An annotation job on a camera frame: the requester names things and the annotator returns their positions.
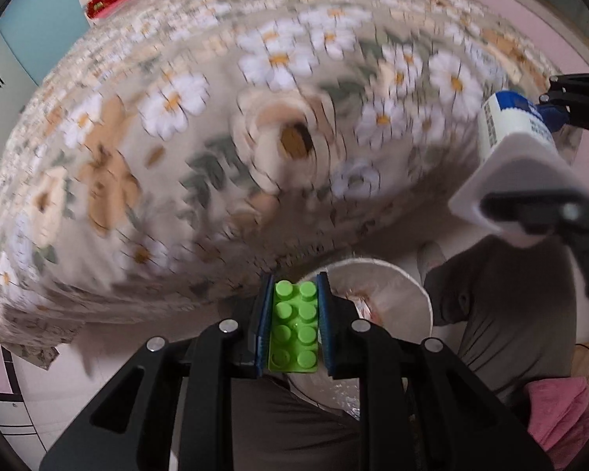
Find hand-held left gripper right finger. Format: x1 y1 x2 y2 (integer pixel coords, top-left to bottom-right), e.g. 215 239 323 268
316 272 553 471

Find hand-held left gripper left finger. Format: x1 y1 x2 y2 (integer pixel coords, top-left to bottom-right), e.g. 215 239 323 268
39 275 276 471

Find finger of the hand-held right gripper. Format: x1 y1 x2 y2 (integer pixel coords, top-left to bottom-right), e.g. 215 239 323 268
537 73 589 135
483 192 589 300

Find green toy brick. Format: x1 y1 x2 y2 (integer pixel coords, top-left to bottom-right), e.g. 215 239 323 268
267 279 321 372

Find person's grey pants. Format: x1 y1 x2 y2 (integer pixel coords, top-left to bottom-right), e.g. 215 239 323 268
230 240 577 471

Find floral bed blanket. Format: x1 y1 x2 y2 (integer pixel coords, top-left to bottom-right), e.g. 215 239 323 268
0 0 570 369

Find pink cloth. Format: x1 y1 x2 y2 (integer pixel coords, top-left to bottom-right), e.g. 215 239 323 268
523 377 589 471

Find light blue wardrobe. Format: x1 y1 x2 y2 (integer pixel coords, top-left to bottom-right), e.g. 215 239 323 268
0 0 86 168

